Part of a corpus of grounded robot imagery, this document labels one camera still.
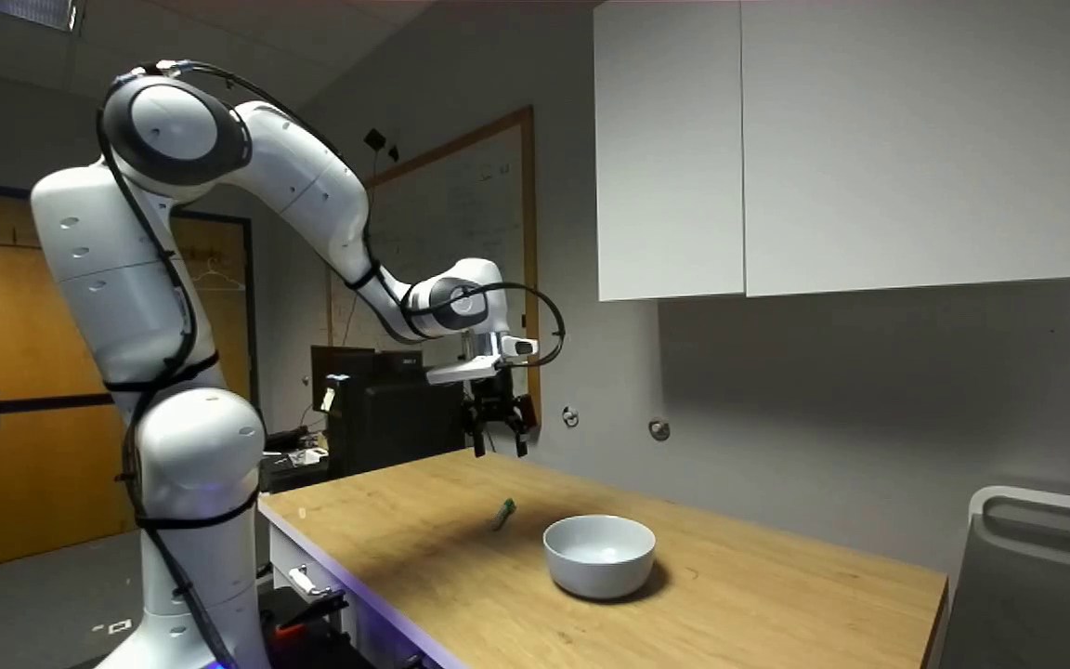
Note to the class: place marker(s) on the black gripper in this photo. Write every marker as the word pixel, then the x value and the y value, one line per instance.
pixel 496 395

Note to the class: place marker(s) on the green marker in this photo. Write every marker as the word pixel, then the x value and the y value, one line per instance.
pixel 505 514

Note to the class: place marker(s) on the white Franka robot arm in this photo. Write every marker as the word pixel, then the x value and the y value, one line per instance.
pixel 194 475

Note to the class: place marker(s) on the white bowl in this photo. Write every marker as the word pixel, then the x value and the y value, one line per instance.
pixel 598 560

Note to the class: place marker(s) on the black computer monitor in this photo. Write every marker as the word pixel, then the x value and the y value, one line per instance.
pixel 386 404

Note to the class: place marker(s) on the wood framed whiteboard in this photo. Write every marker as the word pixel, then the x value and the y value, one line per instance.
pixel 460 204

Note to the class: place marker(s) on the black and red clamp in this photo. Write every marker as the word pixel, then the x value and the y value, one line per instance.
pixel 302 617

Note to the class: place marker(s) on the orange wooden door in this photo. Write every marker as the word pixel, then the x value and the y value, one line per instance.
pixel 14 485

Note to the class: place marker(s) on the wide white cabinet door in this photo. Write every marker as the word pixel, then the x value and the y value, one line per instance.
pixel 931 136

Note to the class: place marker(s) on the white framed grey panel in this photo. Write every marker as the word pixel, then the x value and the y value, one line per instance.
pixel 1039 596

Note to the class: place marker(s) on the round metal wall knob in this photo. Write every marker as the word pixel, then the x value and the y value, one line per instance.
pixel 570 418
pixel 660 430

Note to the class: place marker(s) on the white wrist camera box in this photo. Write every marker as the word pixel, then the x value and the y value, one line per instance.
pixel 491 354

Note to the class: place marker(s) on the white wall cabinet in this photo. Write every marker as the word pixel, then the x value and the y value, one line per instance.
pixel 668 150

